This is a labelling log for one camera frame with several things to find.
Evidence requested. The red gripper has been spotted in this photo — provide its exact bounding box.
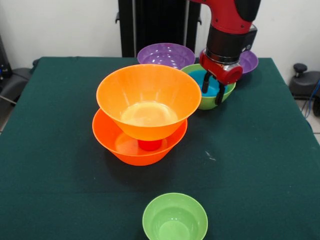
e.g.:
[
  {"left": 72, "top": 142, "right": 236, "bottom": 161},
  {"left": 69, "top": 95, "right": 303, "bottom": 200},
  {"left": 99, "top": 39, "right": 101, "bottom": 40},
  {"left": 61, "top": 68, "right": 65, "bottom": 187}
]
[{"left": 199, "top": 48, "right": 244, "bottom": 106}]

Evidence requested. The small blue plastic bowl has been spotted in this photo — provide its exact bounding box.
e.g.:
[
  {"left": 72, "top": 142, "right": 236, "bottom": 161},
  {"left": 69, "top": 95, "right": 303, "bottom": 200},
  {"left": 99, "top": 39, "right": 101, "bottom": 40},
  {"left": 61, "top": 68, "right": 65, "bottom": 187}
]
[{"left": 187, "top": 69, "right": 227, "bottom": 98}]

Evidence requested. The medium green plastic bowl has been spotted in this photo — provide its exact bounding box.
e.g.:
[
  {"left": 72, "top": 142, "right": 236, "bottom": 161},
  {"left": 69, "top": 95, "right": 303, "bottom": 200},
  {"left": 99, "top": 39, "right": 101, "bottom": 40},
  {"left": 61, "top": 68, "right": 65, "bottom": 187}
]
[{"left": 180, "top": 63, "right": 237, "bottom": 111}]

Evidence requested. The purple plastic bowl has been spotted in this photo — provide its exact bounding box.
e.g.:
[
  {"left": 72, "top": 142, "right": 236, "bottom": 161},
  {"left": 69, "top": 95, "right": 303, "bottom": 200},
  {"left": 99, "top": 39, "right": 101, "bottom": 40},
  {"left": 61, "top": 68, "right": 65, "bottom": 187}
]
[
  {"left": 137, "top": 42, "right": 196, "bottom": 71},
  {"left": 238, "top": 50, "right": 259, "bottom": 76}
]

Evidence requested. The large orange plastic bowl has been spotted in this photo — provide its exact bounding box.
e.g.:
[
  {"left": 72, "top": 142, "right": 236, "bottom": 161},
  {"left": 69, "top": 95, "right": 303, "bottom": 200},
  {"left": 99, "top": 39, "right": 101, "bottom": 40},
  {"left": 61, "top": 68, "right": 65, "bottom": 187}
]
[
  {"left": 96, "top": 63, "right": 203, "bottom": 142},
  {"left": 91, "top": 107, "right": 189, "bottom": 167}
]

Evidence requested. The red plastic cup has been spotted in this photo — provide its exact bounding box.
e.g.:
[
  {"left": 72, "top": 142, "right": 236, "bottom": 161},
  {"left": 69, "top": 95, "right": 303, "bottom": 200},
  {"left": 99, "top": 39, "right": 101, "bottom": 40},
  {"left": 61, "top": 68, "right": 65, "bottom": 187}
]
[{"left": 137, "top": 139, "right": 162, "bottom": 152}]

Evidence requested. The small green plastic bowl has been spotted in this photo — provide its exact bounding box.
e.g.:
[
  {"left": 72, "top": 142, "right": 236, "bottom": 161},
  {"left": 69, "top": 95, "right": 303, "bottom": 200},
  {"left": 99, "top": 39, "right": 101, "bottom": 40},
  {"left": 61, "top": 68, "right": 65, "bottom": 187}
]
[{"left": 142, "top": 192, "right": 209, "bottom": 240}]

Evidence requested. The black round knob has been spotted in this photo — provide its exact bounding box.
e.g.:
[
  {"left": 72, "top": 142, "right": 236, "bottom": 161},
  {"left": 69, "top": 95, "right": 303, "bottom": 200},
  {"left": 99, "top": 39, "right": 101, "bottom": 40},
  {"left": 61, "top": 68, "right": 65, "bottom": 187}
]
[{"left": 293, "top": 63, "right": 308, "bottom": 78}]

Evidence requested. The dark brown rounded base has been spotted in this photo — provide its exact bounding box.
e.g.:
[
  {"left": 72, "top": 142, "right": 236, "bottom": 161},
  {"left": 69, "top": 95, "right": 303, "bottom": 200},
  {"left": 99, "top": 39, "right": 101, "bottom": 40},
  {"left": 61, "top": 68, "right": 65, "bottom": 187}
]
[{"left": 289, "top": 71, "right": 320, "bottom": 99}]

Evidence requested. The dark green tablecloth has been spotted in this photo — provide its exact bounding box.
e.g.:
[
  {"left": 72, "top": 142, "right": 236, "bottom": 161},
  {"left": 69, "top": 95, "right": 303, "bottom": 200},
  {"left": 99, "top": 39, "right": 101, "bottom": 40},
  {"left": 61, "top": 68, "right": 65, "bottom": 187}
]
[{"left": 0, "top": 56, "right": 320, "bottom": 240}]

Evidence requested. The black device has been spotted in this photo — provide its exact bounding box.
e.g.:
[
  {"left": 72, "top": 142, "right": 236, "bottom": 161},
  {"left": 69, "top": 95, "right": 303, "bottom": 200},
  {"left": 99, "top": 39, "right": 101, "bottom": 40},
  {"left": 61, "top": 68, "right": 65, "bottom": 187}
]
[{"left": 0, "top": 33, "right": 13, "bottom": 80}]

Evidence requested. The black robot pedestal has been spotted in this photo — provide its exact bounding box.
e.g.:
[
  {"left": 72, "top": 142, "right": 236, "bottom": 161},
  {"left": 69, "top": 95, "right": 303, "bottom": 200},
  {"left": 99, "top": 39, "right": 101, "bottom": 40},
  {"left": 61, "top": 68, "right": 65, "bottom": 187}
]
[{"left": 115, "top": 0, "right": 203, "bottom": 58}]

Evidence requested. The blue cable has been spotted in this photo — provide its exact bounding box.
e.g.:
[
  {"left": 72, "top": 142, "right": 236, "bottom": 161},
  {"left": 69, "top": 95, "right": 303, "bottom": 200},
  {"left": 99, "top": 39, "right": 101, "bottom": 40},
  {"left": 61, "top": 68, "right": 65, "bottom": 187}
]
[{"left": 301, "top": 79, "right": 320, "bottom": 119}]

